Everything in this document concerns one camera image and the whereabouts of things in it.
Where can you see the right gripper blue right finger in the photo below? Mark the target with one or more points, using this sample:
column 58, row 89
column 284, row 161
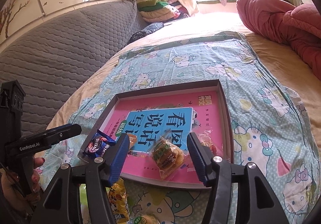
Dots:
column 202, row 160

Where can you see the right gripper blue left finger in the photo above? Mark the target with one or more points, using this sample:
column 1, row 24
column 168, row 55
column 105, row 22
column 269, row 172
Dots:
column 116, row 158

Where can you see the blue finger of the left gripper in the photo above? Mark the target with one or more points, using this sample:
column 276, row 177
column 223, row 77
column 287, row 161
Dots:
column 65, row 131

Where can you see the clear red pastry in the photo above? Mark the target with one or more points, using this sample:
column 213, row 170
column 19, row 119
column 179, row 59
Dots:
column 205, row 139

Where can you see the orange cake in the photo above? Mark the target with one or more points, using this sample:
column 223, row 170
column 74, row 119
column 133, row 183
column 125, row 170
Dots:
column 132, row 140

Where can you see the blue Oreo cookie packet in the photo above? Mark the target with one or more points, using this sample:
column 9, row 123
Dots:
column 98, row 145

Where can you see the clear bread bun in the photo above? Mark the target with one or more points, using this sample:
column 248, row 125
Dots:
column 167, row 156

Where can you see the tall yellow snack packet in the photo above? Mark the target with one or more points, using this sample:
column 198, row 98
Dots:
column 118, row 200

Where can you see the green snack packet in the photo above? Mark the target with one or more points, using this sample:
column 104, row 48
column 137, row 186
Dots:
column 83, row 203

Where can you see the small green label cake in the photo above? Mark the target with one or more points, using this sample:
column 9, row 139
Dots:
column 145, row 219

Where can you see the person's left hand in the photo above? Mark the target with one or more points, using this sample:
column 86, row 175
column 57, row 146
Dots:
column 24, row 205

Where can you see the pink and blue book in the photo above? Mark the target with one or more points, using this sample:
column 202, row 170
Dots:
column 165, row 133

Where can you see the Hello Kitty patterned blanket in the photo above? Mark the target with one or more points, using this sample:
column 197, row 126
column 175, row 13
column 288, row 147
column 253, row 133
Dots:
column 215, row 83

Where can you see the grey quilted headboard cover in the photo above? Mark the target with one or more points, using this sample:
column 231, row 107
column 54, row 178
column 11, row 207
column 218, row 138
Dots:
column 54, row 59

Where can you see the beige bed sheet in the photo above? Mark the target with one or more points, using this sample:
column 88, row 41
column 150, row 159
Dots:
column 280, row 60

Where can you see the dark floral pillow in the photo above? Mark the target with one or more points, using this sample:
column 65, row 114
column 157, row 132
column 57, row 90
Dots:
column 153, row 27

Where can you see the stack of folded blankets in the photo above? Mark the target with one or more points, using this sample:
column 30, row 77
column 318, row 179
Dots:
column 161, row 10

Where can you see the red quilted duvet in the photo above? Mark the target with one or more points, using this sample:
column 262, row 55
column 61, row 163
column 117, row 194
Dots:
column 268, row 18

